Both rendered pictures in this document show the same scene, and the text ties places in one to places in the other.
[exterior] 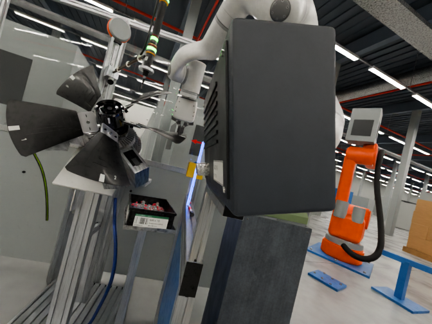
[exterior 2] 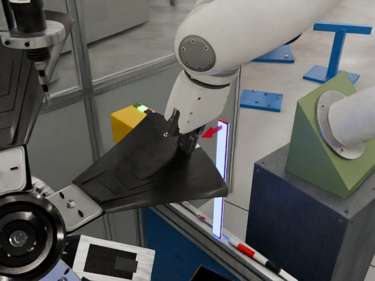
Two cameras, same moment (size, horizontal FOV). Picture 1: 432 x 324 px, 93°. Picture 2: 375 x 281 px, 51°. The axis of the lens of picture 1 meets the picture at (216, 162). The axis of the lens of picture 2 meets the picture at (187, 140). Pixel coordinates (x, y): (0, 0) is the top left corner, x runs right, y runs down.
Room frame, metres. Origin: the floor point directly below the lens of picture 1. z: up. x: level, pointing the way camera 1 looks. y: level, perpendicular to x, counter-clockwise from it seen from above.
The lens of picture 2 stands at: (0.50, 0.54, 1.59)
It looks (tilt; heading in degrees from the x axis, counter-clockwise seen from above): 33 degrees down; 325
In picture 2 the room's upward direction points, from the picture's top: straight up
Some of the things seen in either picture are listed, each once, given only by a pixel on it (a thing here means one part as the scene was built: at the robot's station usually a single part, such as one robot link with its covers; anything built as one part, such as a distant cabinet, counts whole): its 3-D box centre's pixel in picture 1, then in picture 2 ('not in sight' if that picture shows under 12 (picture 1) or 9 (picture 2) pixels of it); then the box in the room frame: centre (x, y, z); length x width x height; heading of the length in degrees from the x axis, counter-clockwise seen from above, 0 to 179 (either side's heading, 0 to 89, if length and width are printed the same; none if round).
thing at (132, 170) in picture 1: (134, 166); (103, 262); (1.00, 0.38, 0.98); 0.20 x 0.16 x 0.20; 9
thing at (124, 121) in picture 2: (195, 171); (143, 134); (1.31, 0.12, 1.02); 0.16 x 0.10 x 0.11; 9
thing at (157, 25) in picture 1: (157, 24); not in sight; (0.96, 0.43, 1.68); 0.03 x 0.03 x 0.21
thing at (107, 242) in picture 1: (108, 234); not in sight; (1.49, 0.63, 0.41); 0.04 x 0.04 x 0.83; 9
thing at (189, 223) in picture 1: (188, 220); (250, 267); (0.92, 0.06, 0.82); 0.90 x 0.04 x 0.08; 9
